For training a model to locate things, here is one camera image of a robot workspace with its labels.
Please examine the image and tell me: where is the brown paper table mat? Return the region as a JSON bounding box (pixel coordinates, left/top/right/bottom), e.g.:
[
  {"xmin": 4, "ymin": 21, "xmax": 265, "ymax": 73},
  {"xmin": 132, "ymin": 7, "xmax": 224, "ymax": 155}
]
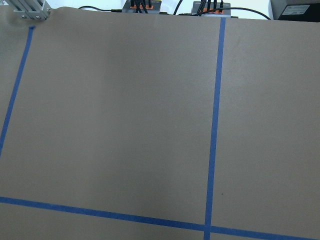
[{"xmin": 0, "ymin": 6, "xmax": 320, "ymax": 240}]

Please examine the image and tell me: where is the orange black usb hub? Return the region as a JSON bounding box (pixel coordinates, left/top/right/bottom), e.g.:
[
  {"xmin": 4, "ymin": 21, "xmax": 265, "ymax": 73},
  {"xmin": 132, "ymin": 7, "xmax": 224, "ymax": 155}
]
[
  {"xmin": 191, "ymin": 0, "xmax": 231, "ymax": 18},
  {"xmin": 122, "ymin": 0, "xmax": 162, "ymax": 14}
]

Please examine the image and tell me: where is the black box with label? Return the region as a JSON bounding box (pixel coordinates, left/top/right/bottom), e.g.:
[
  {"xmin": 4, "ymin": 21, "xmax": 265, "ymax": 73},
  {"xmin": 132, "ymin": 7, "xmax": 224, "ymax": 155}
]
[{"xmin": 270, "ymin": 0, "xmax": 320, "ymax": 23}]

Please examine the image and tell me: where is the aluminium frame post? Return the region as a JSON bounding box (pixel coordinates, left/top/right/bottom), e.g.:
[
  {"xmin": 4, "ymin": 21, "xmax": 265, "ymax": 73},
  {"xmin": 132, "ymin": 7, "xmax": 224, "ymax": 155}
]
[{"xmin": 5, "ymin": 0, "xmax": 52, "ymax": 20}]

